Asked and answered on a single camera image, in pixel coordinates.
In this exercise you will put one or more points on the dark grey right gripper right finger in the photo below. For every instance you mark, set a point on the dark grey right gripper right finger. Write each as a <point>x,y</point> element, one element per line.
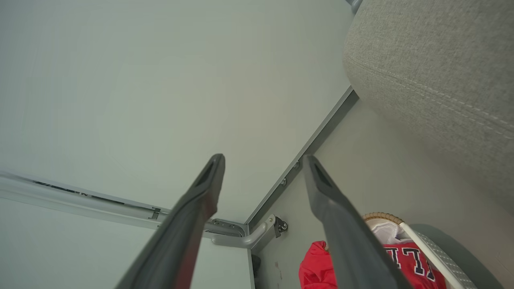
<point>345,241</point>

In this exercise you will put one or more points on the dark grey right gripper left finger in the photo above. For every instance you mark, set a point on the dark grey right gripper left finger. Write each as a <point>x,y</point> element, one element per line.
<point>180,237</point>

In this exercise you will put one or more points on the red basketball jersey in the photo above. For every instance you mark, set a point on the red basketball jersey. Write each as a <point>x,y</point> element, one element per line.
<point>317,269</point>

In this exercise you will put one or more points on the grey fabric sofa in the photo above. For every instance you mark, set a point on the grey fabric sofa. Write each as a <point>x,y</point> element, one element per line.
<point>433,60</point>

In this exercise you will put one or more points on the white fabric basket liner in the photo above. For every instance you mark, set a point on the white fabric basket liner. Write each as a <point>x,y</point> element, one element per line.
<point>385,232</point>

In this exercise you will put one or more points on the grey metal leg with caster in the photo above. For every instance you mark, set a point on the grey metal leg with caster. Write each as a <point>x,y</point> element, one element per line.
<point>257,237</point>

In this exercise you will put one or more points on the round wicker-rimmed laundry basket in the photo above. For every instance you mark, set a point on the round wicker-rimmed laundry basket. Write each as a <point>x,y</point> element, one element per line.
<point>441,257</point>

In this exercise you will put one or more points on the grey round furniture foot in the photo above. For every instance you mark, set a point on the grey round furniture foot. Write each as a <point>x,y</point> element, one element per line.
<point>355,4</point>

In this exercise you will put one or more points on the grey metal frame rail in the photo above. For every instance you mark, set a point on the grey metal frame rail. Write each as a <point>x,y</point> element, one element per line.
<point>100,208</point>

